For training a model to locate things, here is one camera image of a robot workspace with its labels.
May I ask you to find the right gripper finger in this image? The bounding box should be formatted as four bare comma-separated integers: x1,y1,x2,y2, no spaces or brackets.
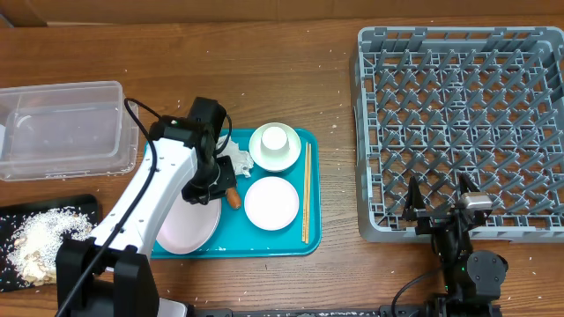
458,173,479,194
404,176,424,210

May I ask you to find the orange carrot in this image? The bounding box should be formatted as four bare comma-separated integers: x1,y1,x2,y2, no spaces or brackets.
226,187,242,210

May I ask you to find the white paper napkin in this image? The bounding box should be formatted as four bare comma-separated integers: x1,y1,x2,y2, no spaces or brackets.
217,138,254,178

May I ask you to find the white upside-down bowl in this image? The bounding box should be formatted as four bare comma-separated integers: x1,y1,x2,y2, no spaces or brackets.
249,122,301,173

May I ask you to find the large pink round plate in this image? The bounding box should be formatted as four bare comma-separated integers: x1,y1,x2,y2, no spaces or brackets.
156,194,222,254

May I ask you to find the white upside-down cup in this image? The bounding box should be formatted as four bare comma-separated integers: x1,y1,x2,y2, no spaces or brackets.
261,126,288,151

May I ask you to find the white rice pile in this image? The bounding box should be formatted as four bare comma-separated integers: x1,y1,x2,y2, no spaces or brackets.
7,206,95,286

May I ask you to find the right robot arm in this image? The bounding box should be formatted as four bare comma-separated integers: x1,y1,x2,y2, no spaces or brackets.
390,174,508,317

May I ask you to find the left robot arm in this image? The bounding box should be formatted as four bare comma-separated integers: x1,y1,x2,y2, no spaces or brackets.
56,97,236,317

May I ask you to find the clear plastic waste bin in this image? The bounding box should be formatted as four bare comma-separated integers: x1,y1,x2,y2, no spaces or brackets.
1,81,139,181

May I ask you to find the black rectangular waste tray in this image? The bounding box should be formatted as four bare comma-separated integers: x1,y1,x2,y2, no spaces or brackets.
1,195,101,292

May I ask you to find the small white round plate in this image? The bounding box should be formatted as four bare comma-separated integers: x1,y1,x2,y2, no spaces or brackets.
243,176,300,231

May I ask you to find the teal plastic serving tray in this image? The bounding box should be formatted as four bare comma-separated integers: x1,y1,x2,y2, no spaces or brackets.
152,129,323,259

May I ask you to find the grey plastic dish rack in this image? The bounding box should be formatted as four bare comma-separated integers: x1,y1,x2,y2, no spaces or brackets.
350,26,563,243

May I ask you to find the left wooden chopstick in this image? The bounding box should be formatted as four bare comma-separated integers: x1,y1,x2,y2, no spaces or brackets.
301,142,309,244

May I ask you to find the wooden chopstick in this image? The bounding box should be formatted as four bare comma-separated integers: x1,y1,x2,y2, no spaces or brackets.
301,142,309,244
304,143,312,244

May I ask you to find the right wooden chopstick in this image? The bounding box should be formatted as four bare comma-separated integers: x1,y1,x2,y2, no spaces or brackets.
304,143,312,244

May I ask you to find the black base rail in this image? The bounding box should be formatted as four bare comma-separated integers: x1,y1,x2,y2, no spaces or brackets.
188,305,501,317

